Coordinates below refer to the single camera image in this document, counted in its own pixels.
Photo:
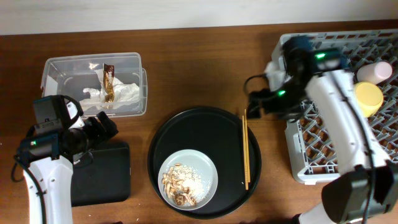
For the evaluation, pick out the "grey dishwasher rack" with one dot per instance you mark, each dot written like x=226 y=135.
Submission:
x=312 y=157

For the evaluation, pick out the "clear plastic waste bin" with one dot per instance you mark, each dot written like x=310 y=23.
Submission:
x=71 y=75

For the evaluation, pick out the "grey plate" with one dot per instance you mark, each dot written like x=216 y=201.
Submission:
x=205 y=167

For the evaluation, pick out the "black rectangular tray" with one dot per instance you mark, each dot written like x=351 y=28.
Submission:
x=102 y=175

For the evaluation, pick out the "pink cup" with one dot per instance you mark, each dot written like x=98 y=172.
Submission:
x=374 y=73

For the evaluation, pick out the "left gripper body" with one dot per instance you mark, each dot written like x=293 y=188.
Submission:
x=94 y=135

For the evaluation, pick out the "yellow bowl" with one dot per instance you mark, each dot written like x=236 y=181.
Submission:
x=369 y=98

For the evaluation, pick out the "food leftovers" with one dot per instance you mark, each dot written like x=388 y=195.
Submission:
x=183 y=185

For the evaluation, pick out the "round black serving tray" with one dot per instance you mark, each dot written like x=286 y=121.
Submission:
x=218 y=134

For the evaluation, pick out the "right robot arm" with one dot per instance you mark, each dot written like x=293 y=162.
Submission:
x=367 y=185

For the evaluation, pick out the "brown snack wrapper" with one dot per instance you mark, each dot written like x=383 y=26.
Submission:
x=108 y=77

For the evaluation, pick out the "wooden chopstick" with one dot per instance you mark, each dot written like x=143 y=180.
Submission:
x=247 y=144
x=245 y=155

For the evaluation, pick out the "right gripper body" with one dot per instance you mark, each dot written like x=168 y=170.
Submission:
x=285 y=99

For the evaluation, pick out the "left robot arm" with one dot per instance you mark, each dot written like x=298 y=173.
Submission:
x=47 y=153

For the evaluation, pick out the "white napkin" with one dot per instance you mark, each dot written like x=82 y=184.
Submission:
x=122 y=92
x=90 y=98

